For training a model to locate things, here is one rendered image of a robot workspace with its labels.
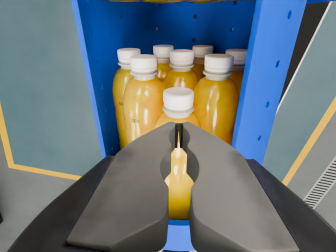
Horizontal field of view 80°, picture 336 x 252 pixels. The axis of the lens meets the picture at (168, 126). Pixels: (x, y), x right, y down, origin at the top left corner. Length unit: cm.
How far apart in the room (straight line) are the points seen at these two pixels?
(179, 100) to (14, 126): 194
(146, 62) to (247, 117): 15
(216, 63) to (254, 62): 9
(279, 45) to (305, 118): 161
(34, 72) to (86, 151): 73
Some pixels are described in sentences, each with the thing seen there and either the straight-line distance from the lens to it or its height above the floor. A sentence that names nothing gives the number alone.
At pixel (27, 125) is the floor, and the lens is 204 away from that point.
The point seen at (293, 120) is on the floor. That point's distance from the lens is 179.
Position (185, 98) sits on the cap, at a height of 118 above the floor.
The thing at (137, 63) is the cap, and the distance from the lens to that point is 29.
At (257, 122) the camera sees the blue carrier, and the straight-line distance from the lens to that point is 24.
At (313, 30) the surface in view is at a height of 15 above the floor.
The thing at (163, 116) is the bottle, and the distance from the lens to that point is 26.
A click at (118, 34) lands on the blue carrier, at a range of 41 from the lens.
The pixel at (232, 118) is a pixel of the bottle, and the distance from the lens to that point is 30.
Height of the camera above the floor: 141
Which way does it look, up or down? 62 degrees down
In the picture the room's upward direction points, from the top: 173 degrees counter-clockwise
